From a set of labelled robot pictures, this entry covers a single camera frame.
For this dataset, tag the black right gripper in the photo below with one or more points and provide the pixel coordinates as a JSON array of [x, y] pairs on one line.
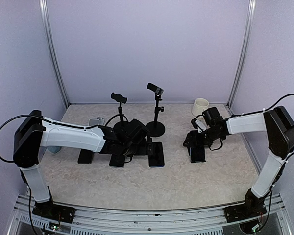
[[197, 142]]

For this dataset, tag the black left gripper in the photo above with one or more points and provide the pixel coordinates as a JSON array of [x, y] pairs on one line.
[[143, 151]]

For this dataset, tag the blue phone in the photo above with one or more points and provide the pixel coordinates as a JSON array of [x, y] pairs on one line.
[[156, 158]]

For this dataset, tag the black front stand with pole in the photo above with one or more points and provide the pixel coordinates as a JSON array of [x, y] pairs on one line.
[[155, 127]]

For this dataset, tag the black phone with silver back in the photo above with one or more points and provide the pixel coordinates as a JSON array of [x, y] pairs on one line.
[[117, 161]]

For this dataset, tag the black round stand base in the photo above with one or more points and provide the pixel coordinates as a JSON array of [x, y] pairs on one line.
[[121, 126]]

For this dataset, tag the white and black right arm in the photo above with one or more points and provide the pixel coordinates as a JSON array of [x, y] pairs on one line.
[[270, 136]]

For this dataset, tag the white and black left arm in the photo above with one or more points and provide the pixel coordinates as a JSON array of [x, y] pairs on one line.
[[38, 131]]

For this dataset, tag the white folding phone stand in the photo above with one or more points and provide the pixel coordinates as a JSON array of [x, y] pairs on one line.
[[96, 121]]

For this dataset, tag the white ceramic mug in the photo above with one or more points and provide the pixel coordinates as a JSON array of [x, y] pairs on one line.
[[199, 106]]

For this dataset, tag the light blue plastic cup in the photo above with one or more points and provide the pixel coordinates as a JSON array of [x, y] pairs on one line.
[[54, 149]]

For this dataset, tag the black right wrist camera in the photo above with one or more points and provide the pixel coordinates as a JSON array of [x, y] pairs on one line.
[[196, 123]]

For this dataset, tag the right aluminium frame post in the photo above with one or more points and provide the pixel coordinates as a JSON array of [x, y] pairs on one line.
[[243, 52]]

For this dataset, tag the aluminium frame post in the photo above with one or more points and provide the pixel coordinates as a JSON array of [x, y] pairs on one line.
[[55, 65], [243, 52]]

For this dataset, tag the aluminium front rail base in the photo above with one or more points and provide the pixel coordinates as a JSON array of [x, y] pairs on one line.
[[99, 221]]

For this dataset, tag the left aluminium frame post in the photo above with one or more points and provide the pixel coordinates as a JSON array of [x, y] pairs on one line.
[[55, 65]]

